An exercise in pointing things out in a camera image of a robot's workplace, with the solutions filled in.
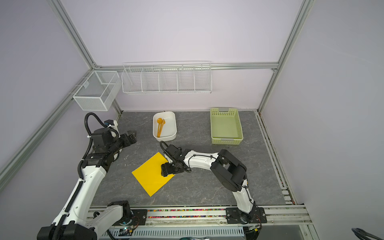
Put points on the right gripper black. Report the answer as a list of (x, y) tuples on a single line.
[(166, 169)]

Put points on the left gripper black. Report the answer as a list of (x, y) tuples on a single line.
[(127, 142)]

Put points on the yellow paper napkin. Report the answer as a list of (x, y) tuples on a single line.
[(149, 174)]

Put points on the white oval plastic tub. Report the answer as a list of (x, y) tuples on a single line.
[(169, 129)]

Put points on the orange plastic spoon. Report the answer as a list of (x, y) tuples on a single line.
[(160, 120)]

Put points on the orange plastic fork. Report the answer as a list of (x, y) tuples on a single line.
[(162, 126)]

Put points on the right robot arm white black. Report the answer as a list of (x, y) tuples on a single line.
[(230, 172)]

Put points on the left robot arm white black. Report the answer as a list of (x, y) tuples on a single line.
[(104, 148)]

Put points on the white mesh box basket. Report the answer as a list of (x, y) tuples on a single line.
[(98, 91)]

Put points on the green perforated plastic basket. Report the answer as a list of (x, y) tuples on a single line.
[(226, 128)]

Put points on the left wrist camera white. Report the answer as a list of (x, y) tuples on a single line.
[(112, 124)]

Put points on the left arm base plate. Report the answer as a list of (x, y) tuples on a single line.
[(138, 218)]

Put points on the white wire wall rack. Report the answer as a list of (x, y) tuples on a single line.
[(167, 77)]

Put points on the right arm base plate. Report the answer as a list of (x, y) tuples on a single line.
[(256, 216)]

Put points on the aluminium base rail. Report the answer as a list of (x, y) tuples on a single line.
[(215, 216)]

